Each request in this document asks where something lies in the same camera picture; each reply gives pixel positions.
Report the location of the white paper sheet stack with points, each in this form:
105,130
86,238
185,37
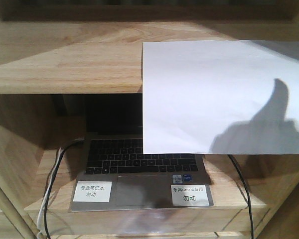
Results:
221,97

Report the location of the white paper label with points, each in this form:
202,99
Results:
189,195
92,191

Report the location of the left white paper label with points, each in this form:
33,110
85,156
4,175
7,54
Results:
92,191

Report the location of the wooden upper shelf board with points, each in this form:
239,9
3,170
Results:
83,57

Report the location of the right white paper label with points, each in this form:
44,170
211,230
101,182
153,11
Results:
189,195

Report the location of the silver laptop with black keyboard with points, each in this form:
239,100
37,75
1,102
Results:
113,151

